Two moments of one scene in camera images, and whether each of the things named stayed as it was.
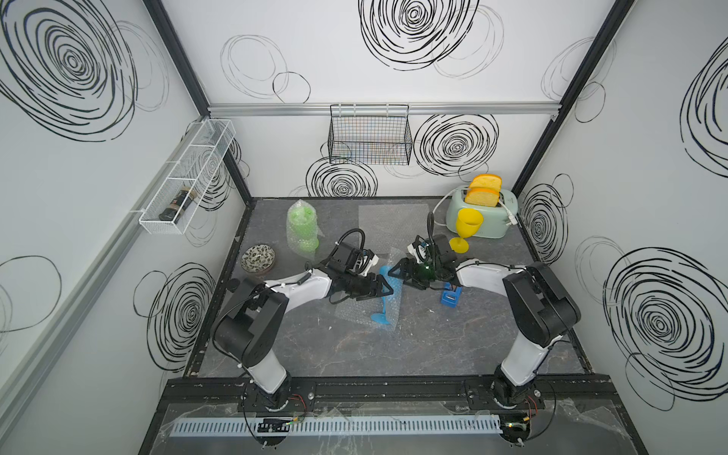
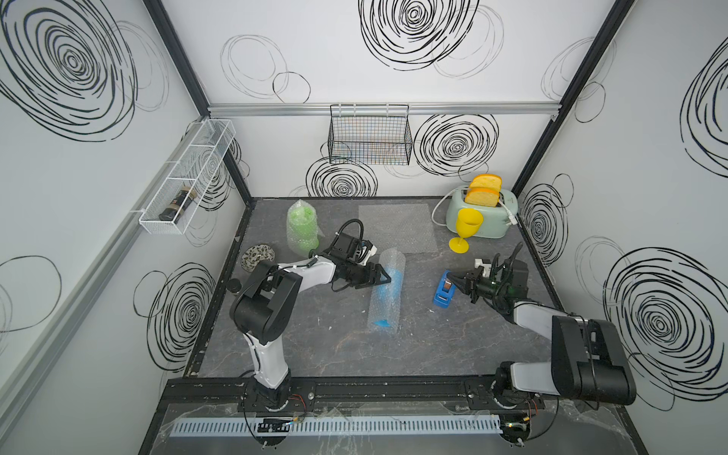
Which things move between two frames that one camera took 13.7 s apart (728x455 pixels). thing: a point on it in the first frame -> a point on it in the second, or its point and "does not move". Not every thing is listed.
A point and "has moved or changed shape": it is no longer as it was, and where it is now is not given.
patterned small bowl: (258, 258) does not move
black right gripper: (404, 263) -> (468, 282)
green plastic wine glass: (302, 227) does not move
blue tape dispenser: (450, 299) has moved or changed shape
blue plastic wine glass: (395, 284) does not move
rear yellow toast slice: (488, 180) does not move
